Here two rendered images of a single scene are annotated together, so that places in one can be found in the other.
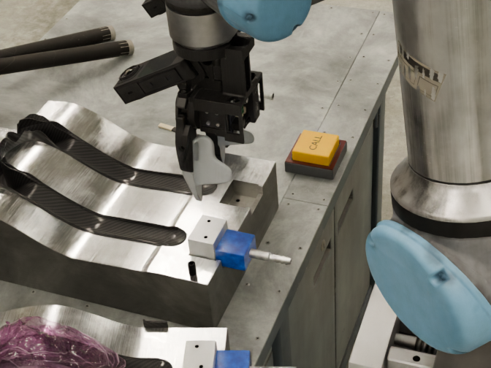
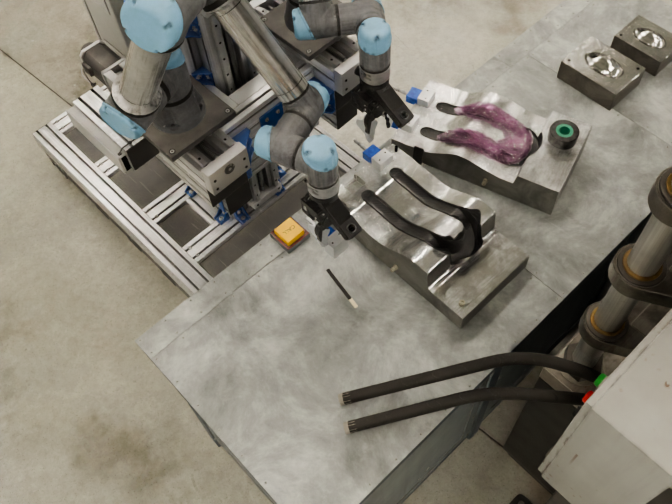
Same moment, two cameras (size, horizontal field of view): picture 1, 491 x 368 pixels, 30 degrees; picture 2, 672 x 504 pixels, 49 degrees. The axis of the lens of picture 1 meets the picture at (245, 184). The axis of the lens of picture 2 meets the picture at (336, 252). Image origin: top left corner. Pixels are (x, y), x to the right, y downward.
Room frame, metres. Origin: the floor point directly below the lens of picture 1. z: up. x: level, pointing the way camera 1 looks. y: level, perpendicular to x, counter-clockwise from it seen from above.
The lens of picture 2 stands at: (2.08, 0.50, 2.55)
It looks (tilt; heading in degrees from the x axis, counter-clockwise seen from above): 59 degrees down; 207
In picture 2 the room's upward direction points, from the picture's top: 5 degrees counter-clockwise
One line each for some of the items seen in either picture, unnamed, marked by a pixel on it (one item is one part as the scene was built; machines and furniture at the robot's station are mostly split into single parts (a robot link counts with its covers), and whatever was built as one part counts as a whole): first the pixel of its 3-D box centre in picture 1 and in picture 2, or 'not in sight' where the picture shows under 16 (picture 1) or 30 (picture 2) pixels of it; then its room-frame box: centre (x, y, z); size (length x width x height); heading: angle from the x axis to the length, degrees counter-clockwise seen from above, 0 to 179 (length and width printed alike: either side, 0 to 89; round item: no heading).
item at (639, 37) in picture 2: not in sight; (646, 45); (0.12, 0.65, 0.83); 0.17 x 0.13 x 0.06; 66
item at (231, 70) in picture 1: (215, 82); (373, 91); (0.87, 0.02, 1.15); 0.09 x 0.08 x 0.12; 66
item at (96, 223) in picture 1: (85, 177); (424, 211); (1.02, 0.22, 0.92); 0.35 x 0.16 x 0.09; 66
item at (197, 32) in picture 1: (203, 16); (374, 70); (0.88, 0.03, 1.23); 0.08 x 0.08 x 0.05
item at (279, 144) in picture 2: not in sight; (284, 141); (1.17, -0.07, 1.25); 0.11 x 0.11 x 0.08; 87
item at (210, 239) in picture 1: (242, 251); (370, 152); (0.87, 0.01, 0.89); 0.13 x 0.05 x 0.05; 66
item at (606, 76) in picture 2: not in sight; (600, 72); (0.29, 0.54, 0.84); 0.20 x 0.15 x 0.07; 66
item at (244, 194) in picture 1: (242, 204); (353, 187); (0.98, 0.01, 0.87); 0.05 x 0.05 x 0.04; 66
